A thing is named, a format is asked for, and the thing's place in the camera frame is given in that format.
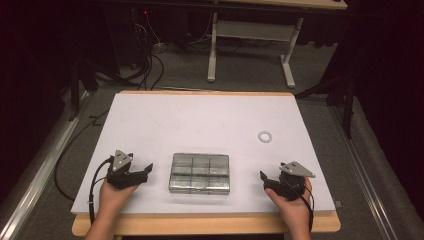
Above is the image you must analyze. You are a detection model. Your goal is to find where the person's left hand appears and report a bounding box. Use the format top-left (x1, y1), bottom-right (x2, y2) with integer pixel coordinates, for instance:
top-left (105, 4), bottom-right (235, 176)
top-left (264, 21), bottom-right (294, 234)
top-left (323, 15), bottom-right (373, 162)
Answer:
top-left (99, 180), bottom-right (140, 218)

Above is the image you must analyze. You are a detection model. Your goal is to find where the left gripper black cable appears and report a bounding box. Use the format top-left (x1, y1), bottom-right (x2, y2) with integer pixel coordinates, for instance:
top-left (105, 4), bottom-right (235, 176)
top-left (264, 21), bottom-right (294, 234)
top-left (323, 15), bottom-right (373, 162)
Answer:
top-left (87, 155), bottom-right (114, 227)

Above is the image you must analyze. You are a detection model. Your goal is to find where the clear plastic compartment box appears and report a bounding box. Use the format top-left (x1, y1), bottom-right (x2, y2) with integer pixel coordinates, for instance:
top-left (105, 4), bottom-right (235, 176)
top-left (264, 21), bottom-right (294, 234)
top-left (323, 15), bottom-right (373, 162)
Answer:
top-left (168, 152), bottom-right (232, 196)

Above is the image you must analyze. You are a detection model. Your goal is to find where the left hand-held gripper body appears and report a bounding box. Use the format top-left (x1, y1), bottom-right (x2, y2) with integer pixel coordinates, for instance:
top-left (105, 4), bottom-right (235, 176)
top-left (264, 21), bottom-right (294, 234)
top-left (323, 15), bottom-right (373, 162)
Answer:
top-left (105, 149), bottom-right (150, 191)

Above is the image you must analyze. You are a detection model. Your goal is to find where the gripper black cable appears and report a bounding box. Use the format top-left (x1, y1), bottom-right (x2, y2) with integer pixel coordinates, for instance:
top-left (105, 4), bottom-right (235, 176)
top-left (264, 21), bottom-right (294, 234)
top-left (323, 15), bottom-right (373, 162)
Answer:
top-left (87, 155), bottom-right (114, 227)
top-left (299, 185), bottom-right (316, 233)

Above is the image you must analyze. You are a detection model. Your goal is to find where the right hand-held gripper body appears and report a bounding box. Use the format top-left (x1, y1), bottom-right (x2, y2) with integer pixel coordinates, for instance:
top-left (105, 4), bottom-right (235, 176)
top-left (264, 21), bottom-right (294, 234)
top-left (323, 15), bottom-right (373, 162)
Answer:
top-left (270, 161), bottom-right (316, 202)

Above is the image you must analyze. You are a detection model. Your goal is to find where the bundle of black cables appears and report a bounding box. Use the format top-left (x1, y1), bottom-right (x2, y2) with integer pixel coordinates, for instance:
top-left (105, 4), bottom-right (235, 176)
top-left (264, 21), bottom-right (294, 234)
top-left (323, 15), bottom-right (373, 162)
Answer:
top-left (128, 8), bottom-right (167, 92)

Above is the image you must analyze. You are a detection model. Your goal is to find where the desk with white legs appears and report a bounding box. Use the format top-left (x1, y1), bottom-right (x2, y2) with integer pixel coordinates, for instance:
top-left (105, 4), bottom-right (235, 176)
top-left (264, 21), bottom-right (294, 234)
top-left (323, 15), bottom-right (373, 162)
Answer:
top-left (205, 0), bottom-right (349, 90)

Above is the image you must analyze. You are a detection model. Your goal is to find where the white ring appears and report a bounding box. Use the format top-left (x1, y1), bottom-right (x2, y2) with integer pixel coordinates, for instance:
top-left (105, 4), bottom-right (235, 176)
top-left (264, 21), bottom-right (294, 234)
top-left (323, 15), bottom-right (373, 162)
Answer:
top-left (257, 130), bottom-right (273, 144)

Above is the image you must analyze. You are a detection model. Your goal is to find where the black floor cable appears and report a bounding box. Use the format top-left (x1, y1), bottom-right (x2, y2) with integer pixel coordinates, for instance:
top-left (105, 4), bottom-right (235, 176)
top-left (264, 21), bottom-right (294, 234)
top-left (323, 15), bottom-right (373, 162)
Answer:
top-left (53, 111), bottom-right (109, 203)

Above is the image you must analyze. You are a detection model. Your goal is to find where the person's right hand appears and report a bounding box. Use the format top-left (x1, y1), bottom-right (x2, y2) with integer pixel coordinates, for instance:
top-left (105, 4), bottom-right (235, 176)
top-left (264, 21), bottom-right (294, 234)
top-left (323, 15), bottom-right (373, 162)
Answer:
top-left (264, 177), bottom-right (314, 232)

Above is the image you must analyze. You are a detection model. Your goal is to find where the black metal stand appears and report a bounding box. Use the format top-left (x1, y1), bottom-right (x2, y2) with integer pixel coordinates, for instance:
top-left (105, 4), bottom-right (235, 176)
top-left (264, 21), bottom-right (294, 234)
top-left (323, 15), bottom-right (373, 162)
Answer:
top-left (294, 74), bottom-right (357, 140)
top-left (67, 56), bottom-right (101, 123)

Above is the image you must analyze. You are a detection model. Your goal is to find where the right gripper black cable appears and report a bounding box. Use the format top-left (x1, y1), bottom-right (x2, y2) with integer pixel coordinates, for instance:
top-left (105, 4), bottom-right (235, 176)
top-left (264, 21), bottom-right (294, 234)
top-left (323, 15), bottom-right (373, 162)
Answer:
top-left (299, 185), bottom-right (316, 233)

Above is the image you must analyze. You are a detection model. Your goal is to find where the metal floor rail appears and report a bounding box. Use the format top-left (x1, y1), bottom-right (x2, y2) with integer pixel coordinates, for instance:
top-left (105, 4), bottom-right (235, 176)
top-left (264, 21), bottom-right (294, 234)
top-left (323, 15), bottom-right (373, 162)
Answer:
top-left (329, 105), bottom-right (399, 240)
top-left (0, 92), bottom-right (92, 240)

